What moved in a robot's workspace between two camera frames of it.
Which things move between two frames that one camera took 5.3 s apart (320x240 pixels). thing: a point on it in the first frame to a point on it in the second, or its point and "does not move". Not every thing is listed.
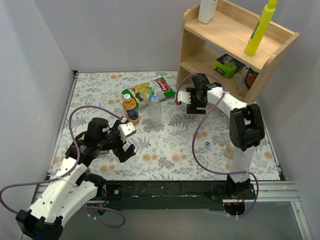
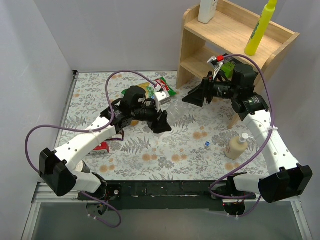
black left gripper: x=119 y=146 to x=155 y=119
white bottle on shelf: x=207 y=10 does not move
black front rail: x=157 y=195 does not move
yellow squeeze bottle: x=260 y=28 does not move
